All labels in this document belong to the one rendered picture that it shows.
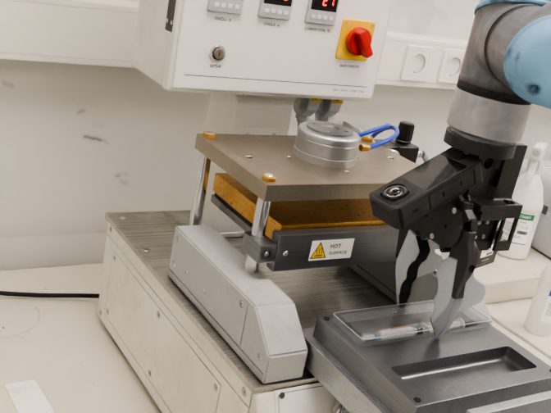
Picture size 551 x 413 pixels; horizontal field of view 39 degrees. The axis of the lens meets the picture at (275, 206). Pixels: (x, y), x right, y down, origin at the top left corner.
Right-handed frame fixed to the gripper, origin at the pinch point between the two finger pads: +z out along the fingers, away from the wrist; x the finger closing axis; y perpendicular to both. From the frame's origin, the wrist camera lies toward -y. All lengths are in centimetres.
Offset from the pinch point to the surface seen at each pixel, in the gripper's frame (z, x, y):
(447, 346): 1.5, -4.8, 0.7
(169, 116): -1, 69, 0
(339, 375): 4.5, -2.9, -11.1
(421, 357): 1.5, -5.9, -3.8
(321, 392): 9.5, 1.3, -9.3
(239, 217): -1.8, 22.5, -10.5
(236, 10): -25.0, 33.8, -9.5
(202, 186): -3.6, 28.3, -13.0
